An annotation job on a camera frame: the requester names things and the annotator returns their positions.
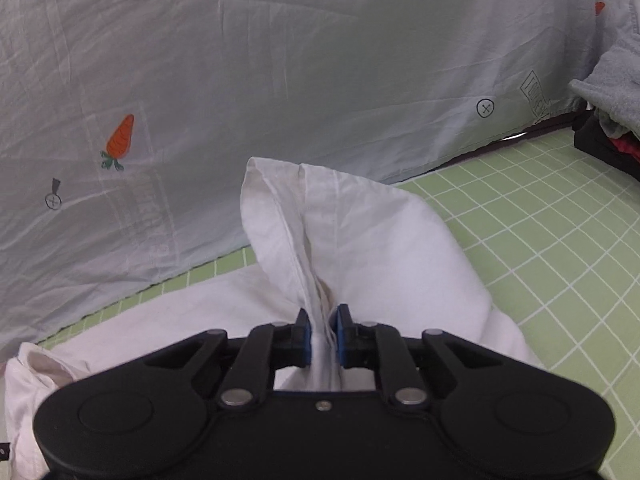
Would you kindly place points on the grey printed bed sheet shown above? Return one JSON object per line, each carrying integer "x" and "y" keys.
{"x": 300, "y": 70}

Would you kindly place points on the black cloth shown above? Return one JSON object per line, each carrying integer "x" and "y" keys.
{"x": 595, "y": 140}

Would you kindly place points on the green checked mat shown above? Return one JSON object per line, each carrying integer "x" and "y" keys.
{"x": 550, "y": 240}

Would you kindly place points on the grey fleece cloth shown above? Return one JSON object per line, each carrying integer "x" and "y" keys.
{"x": 612, "y": 85}

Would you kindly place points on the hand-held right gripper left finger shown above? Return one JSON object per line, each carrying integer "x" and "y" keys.
{"x": 306, "y": 345}

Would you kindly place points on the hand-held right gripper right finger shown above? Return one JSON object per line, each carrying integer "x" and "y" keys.
{"x": 340, "y": 342}

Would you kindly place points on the red cloth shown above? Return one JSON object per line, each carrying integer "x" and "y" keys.
{"x": 631, "y": 146}

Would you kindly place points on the white shirt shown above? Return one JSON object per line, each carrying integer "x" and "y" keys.
{"x": 390, "y": 260}

